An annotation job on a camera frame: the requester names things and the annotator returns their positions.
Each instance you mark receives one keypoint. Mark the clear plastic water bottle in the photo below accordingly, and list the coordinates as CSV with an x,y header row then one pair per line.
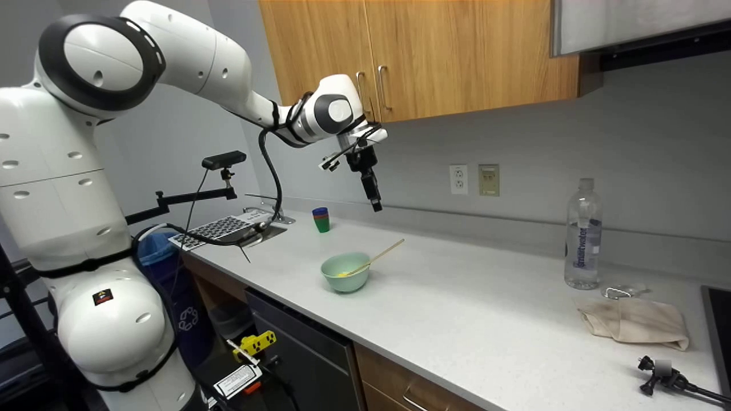
x,y
583,242

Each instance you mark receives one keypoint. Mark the yellow hand tool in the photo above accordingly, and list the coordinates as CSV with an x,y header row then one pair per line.
x,y
257,343

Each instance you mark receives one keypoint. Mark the beige crumpled cloth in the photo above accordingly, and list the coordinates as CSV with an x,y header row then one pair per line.
x,y
636,319

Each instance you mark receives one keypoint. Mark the small clear wrapper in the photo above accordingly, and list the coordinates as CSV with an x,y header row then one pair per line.
x,y
624,291

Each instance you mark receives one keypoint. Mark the black dishwasher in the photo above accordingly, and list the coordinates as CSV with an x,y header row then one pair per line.
x,y
304,350

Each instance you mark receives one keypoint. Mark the beige wall switch plate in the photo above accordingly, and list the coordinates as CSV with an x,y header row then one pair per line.
x,y
489,179

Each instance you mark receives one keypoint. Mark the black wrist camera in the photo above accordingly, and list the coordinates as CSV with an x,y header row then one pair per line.
x,y
335,161

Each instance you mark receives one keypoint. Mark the wooden spatula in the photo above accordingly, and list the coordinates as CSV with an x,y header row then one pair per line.
x,y
379,254

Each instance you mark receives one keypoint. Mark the black tripod leg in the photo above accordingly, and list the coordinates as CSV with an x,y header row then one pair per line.
x,y
34,326

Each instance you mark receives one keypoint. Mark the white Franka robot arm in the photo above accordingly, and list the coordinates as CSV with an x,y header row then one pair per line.
x,y
69,173

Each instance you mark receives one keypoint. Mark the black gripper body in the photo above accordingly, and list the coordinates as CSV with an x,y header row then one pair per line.
x,y
361,161

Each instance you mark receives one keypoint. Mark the blue recycling bin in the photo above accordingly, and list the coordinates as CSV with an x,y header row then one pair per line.
x,y
184,303

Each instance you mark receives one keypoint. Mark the white red control box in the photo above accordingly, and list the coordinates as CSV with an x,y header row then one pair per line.
x,y
239,380

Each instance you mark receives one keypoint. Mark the light green bowl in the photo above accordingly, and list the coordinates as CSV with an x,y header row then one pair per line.
x,y
345,278

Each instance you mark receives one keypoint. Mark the black exterior camera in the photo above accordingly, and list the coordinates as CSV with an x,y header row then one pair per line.
x,y
224,161

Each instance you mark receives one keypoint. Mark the wooden lower drawer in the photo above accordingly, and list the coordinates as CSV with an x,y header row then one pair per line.
x,y
395,383

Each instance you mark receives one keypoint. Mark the black stove top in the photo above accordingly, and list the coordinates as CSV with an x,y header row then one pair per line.
x,y
720,334

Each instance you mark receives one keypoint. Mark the wooden cabinet door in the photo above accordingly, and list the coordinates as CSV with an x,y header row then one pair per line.
x,y
304,37
471,53

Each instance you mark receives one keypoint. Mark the steel range hood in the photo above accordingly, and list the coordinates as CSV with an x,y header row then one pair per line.
x,y
640,24

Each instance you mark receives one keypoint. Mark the grey dish drying rack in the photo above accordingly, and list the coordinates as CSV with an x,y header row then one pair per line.
x,y
217,228

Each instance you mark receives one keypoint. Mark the small black camera tripod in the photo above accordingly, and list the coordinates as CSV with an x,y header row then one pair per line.
x,y
666,378

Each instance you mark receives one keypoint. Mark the stacked blue green cups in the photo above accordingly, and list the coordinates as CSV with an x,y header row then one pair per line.
x,y
321,220

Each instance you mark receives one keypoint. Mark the white wall outlet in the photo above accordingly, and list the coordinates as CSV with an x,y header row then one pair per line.
x,y
458,179

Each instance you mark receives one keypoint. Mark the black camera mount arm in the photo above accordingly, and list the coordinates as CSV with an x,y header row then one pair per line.
x,y
191,196

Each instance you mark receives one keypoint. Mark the steel sink basin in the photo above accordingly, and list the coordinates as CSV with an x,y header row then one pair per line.
x,y
270,231

